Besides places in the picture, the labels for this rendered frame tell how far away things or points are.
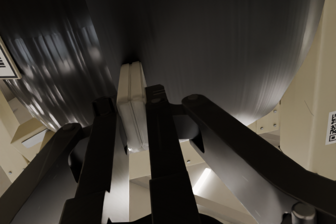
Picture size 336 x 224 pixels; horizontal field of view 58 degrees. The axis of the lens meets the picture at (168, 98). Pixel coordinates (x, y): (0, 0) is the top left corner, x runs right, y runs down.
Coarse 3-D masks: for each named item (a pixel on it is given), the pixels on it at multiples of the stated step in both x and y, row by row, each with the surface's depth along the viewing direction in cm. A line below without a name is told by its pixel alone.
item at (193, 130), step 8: (152, 88) 19; (160, 88) 18; (152, 96) 17; (160, 96) 17; (176, 104) 16; (176, 112) 15; (184, 112) 15; (176, 120) 15; (184, 120) 15; (192, 120) 15; (176, 128) 15; (184, 128) 15; (192, 128) 15; (184, 136) 15; (192, 136) 15; (200, 136) 15
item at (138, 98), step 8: (136, 64) 21; (136, 72) 20; (136, 80) 18; (144, 80) 21; (136, 88) 17; (144, 88) 18; (136, 96) 16; (144, 96) 16; (136, 104) 16; (144, 104) 16; (136, 112) 16; (144, 112) 16; (136, 120) 16; (144, 120) 16; (144, 128) 16; (144, 136) 17; (144, 144) 17
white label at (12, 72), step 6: (0, 42) 20; (0, 48) 21; (6, 48) 21; (0, 54) 21; (6, 54) 21; (0, 60) 21; (6, 60) 21; (12, 60) 21; (0, 66) 22; (6, 66) 22; (12, 66) 21; (0, 72) 22; (6, 72) 22; (12, 72) 22; (18, 72) 22; (0, 78) 22; (6, 78) 22; (12, 78) 22; (18, 78) 22
